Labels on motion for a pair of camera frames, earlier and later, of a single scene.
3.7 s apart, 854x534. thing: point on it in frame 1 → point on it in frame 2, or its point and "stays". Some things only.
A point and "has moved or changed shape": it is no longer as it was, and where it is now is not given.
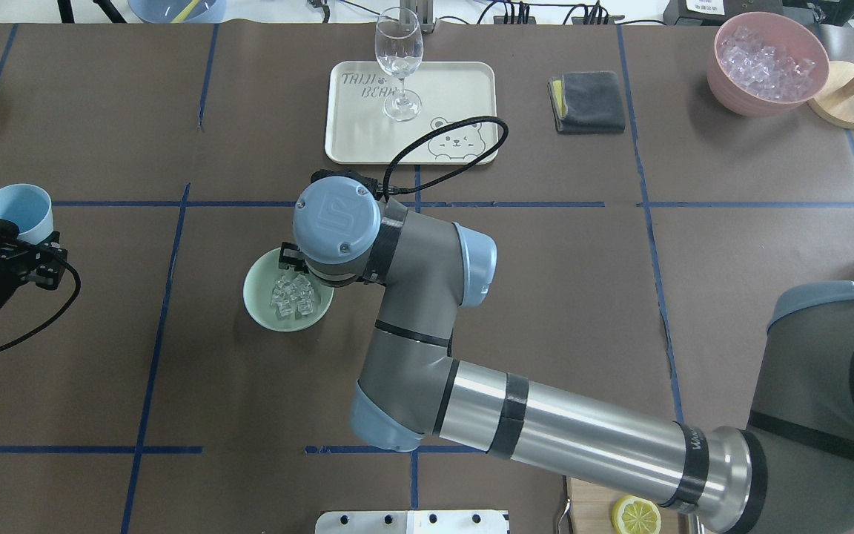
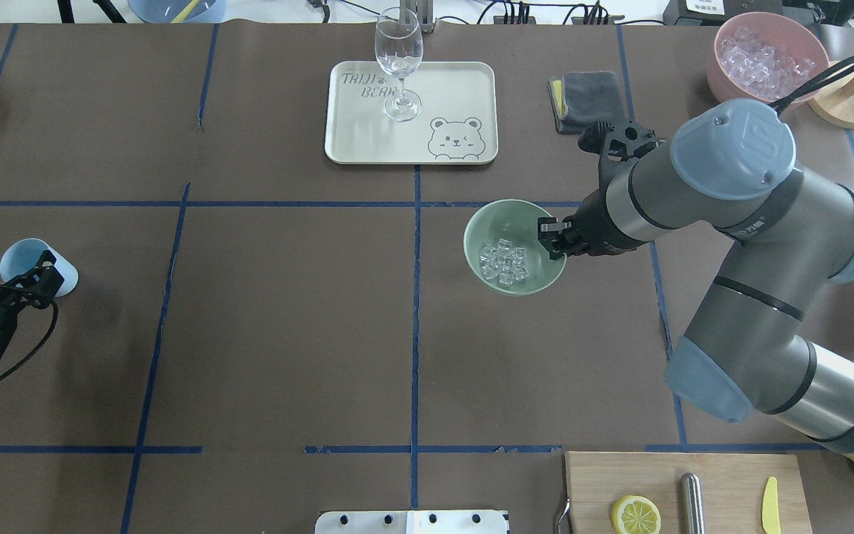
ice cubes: (295, 297) → (502, 262)
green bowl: (259, 279) → (503, 249)
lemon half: (635, 515) stays
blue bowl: (166, 11) stays
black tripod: (67, 12) stays
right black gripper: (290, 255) → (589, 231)
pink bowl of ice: (762, 64) stays
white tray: (357, 130) stays
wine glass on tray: (399, 45) stays
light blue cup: (28, 205) has moved or changed shape
